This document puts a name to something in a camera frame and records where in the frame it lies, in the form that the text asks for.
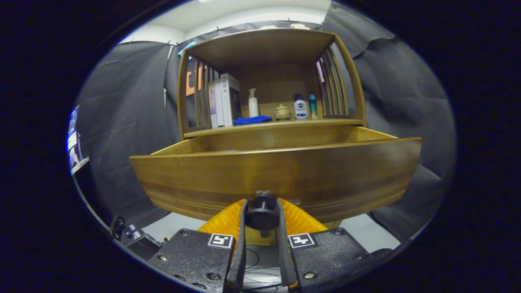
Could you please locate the plain white book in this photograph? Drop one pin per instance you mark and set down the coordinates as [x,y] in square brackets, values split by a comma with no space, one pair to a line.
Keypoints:
[219,106]

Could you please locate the pale purple book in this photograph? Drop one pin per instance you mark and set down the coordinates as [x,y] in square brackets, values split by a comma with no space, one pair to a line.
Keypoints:
[211,110]

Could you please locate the black device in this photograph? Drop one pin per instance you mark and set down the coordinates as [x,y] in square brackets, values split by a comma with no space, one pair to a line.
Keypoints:
[130,238]

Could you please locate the wooden countertop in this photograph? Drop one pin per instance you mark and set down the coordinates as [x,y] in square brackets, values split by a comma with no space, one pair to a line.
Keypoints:
[276,127]

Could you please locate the beige lidded tea cup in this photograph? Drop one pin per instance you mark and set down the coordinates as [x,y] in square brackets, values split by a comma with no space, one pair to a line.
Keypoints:
[281,112]

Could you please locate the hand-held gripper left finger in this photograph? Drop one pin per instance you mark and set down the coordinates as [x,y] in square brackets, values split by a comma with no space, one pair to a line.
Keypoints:
[240,244]

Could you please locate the white pump bottle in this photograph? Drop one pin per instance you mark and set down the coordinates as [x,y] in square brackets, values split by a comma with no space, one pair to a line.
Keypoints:
[253,108]

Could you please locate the teal bottle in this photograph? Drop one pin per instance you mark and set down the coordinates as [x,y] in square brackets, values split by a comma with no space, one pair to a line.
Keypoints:
[312,106]

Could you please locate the blue cloth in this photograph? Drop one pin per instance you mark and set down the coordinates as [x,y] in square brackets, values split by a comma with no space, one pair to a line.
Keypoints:
[252,120]

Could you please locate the black drawer knob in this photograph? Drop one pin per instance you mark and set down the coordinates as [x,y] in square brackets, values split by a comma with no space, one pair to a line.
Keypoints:
[262,215]

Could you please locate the white book with portrait cover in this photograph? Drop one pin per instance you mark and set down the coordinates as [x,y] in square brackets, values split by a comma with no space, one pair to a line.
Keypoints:
[232,101]

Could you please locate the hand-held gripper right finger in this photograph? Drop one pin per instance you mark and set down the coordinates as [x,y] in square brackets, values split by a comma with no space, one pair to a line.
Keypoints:
[285,252]

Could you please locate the white lotion bottle blue cap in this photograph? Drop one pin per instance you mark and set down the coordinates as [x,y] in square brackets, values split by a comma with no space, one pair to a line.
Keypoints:
[300,110]

